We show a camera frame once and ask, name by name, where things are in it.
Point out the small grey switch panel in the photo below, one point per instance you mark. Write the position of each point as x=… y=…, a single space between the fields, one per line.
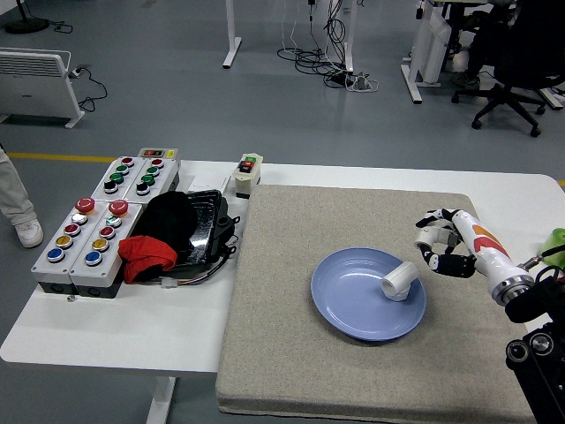
x=152 y=153

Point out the black cloth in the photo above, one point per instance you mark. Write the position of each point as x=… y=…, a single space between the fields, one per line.
x=170 y=216

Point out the white desk frame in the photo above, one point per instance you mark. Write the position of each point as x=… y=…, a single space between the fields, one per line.
x=230 y=26

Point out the black round stand base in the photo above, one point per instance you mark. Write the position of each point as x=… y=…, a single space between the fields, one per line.
x=26 y=24

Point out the white desk with foot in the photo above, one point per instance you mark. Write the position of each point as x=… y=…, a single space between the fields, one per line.
x=412 y=84

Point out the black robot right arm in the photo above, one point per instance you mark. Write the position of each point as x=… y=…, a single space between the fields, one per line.
x=529 y=305

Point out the white panel heater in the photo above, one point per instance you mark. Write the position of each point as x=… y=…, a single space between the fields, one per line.
x=31 y=84

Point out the white paper sheet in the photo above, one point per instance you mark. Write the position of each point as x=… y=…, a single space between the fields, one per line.
x=207 y=182

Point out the green cup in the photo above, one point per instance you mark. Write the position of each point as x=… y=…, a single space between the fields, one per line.
x=555 y=242

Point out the small white pipe tee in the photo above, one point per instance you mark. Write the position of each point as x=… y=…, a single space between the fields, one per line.
x=424 y=238

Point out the white flat panel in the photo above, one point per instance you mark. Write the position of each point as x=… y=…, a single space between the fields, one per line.
x=434 y=48

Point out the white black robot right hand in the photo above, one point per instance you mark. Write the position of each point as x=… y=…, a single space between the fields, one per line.
x=485 y=247

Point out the grey-brown mat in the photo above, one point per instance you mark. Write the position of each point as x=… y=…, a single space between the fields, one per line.
x=287 y=353

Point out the black office chair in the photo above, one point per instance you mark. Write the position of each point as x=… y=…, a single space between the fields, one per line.
x=529 y=57

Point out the white table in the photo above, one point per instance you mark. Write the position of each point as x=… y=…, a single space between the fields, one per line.
x=110 y=331

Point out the blue round plate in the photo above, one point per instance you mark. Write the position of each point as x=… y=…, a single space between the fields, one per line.
x=353 y=300

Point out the white switch box green red buttons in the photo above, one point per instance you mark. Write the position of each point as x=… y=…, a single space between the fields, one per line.
x=245 y=179

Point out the button box with green buttons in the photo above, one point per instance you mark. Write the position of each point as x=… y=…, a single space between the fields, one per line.
x=148 y=179
x=115 y=178

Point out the red cloth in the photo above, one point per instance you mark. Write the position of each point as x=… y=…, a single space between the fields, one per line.
x=145 y=249

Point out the button box with emergency stop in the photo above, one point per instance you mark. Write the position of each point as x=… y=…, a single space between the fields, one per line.
x=110 y=264
x=48 y=269

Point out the black glossy tray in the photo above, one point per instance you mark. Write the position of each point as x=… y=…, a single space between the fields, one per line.
x=205 y=229

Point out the seated person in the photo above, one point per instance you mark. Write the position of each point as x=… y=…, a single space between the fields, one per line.
x=485 y=53

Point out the large white pipe tee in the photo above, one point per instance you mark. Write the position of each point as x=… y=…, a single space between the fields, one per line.
x=397 y=280

